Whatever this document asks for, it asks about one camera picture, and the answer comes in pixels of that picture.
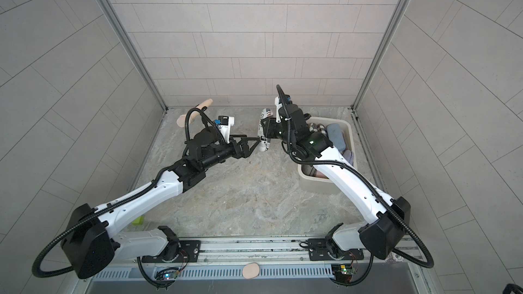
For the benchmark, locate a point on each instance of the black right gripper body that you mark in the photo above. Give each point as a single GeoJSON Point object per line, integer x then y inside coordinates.
{"type": "Point", "coordinates": [280, 130]}

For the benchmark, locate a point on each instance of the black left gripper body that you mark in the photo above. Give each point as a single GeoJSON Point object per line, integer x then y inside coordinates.
{"type": "Point", "coordinates": [220, 154]}

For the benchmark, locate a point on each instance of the cream plastic storage box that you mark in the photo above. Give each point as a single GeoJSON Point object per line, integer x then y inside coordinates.
{"type": "Point", "coordinates": [320, 185]}

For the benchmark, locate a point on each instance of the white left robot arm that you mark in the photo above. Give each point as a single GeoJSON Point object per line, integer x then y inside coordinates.
{"type": "Point", "coordinates": [88, 241]}

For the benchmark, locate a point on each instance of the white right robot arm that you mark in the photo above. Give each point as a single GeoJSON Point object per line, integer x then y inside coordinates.
{"type": "Point", "coordinates": [386, 228]}

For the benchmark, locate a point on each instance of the beige microphone head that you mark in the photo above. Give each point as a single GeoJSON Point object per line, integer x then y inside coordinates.
{"type": "Point", "coordinates": [202, 106]}

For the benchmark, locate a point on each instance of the green small block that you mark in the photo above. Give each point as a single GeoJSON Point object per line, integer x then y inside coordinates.
{"type": "Point", "coordinates": [138, 221]}

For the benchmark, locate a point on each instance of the pink oval eraser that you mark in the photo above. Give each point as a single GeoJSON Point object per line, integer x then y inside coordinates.
{"type": "Point", "coordinates": [251, 271]}

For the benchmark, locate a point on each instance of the left circuit board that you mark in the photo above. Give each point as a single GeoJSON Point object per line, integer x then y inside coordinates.
{"type": "Point", "coordinates": [167, 275]}

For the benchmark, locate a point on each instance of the circuit board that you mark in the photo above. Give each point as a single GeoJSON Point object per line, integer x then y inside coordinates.
{"type": "Point", "coordinates": [343, 273]}
{"type": "Point", "coordinates": [167, 275]}

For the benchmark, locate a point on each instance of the right circuit board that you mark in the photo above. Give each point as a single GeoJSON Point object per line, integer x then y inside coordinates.
{"type": "Point", "coordinates": [343, 273]}

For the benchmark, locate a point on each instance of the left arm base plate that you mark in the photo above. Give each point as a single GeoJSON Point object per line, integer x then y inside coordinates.
{"type": "Point", "coordinates": [176, 252]}

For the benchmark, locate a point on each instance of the aluminium rail frame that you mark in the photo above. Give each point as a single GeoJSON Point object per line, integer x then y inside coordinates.
{"type": "Point", "coordinates": [221, 257]}

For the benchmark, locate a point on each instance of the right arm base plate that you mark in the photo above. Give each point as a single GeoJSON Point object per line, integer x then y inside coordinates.
{"type": "Point", "coordinates": [320, 249]}

